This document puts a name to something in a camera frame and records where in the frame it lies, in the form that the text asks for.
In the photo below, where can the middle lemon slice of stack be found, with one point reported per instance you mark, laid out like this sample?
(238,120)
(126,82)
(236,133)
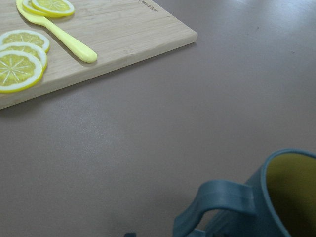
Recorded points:
(26,47)

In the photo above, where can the front lemon slice of stack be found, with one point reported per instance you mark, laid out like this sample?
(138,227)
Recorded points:
(18,71)

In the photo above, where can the back lemon slice of stack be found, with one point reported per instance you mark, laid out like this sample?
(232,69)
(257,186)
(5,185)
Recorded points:
(26,36)

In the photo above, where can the lemon slice near knife blade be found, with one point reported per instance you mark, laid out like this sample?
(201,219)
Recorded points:
(58,8)

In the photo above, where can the dark blue cup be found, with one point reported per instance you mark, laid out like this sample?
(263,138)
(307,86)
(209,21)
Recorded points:
(278,200)

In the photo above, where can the lemon slice of stack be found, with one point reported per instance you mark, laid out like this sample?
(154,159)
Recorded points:
(26,36)
(26,47)
(18,71)

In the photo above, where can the wooden cutting board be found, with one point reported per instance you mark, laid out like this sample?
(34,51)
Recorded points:
(121,32)

